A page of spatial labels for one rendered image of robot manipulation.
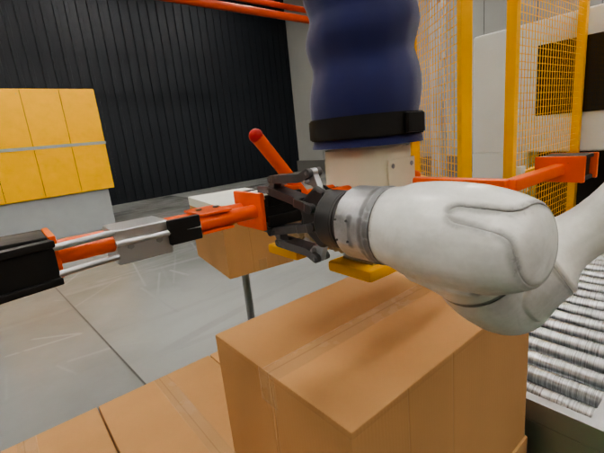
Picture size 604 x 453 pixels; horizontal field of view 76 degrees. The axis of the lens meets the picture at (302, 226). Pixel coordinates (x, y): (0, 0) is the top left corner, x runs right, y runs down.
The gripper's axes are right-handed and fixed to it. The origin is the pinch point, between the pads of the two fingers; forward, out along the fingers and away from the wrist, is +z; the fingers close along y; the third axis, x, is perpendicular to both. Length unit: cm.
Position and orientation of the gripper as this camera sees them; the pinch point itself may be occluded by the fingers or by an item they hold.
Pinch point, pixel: (262, 208)
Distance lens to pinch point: 63.4
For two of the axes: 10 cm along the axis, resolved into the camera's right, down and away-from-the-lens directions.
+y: 1.0, 9.7, 2.3
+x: 7.6, -2.3, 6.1
